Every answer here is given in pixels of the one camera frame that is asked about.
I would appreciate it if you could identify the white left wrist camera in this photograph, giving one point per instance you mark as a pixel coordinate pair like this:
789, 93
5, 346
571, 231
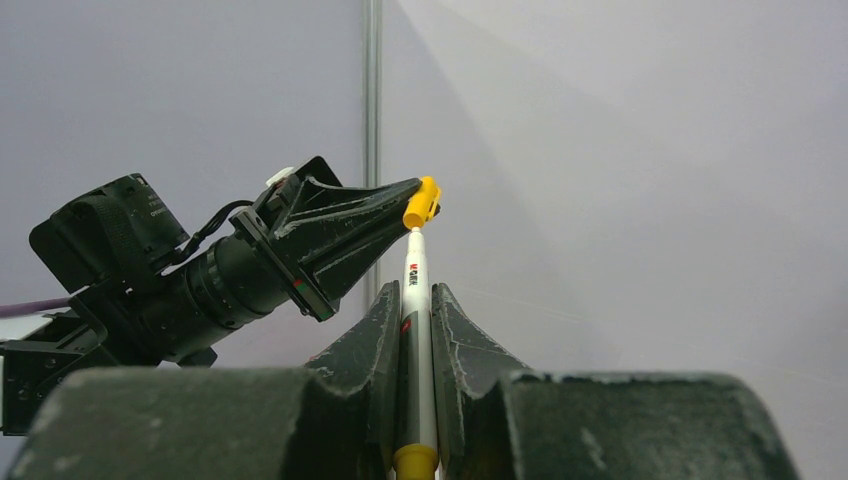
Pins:
279, 176

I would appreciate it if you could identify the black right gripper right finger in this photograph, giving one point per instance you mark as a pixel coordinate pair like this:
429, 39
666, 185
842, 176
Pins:
500, 419

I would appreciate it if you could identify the white marker pen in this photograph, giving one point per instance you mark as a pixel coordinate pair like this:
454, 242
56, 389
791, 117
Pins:
417, 454

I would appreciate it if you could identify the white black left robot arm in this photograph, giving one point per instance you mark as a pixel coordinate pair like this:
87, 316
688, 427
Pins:
142, 291

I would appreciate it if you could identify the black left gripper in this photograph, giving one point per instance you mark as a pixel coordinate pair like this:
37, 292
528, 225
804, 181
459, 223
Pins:
318, 240

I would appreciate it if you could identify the yellow marker cap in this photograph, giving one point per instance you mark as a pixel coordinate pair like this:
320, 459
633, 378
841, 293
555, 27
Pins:
423, 204

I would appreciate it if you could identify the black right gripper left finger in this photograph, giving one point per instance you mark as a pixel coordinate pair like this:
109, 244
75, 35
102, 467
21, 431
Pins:
331, 418

